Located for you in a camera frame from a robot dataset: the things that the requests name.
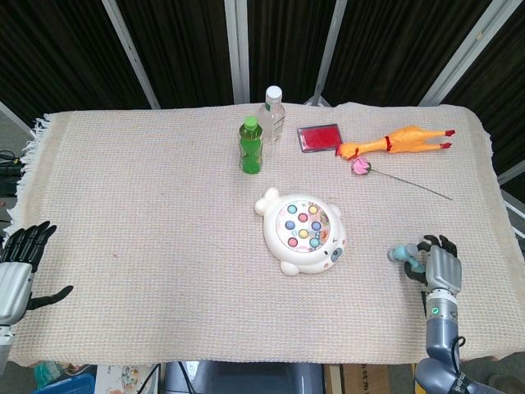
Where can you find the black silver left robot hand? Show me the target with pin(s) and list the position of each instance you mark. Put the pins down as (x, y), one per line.
(14, 283)

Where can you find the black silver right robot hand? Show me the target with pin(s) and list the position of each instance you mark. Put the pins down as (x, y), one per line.
(443, 268)

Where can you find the teal grey toy hammer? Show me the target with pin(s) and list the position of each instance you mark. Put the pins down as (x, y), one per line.
(400, 252)

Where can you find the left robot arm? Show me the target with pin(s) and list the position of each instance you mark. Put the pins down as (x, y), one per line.
(5, 349)

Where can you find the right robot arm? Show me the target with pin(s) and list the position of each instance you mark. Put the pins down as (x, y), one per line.
(441, 336)

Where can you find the white whack-a-mole toy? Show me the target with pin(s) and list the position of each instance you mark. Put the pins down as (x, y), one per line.
(287, 250)

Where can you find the black electronic device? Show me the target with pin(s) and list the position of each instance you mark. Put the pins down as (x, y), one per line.
(8, 176)

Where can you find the blue plastic basket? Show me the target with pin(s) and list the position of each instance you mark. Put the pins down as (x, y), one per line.
(69, 385)

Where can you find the pink artificial rose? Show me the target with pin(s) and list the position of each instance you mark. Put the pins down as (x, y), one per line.
(361, 166)

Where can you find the orange rubber chicken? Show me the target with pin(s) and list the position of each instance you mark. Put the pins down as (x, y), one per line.
(406, 139)

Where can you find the beige woven tablecloth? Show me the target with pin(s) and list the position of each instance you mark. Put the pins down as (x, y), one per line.
(143, 246)

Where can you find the brown cardboard box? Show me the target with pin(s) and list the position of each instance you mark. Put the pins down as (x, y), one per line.
(365, 379)

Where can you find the white printed toy box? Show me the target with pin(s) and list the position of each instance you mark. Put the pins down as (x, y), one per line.
(123, 379)

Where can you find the red ink pad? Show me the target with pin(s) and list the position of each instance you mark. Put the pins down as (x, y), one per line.
(320, 137)

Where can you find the green drink bottle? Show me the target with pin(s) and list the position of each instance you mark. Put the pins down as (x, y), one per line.
(250, 149)

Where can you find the clear water bottle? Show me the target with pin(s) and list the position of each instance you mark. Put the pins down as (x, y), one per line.
(272, 119)

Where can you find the silver aluminium frame post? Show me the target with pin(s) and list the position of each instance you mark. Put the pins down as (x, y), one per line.
(131, 53)
(512, 172)
(14, 117)
(238, 49)
(330, 45)
(467, 49)

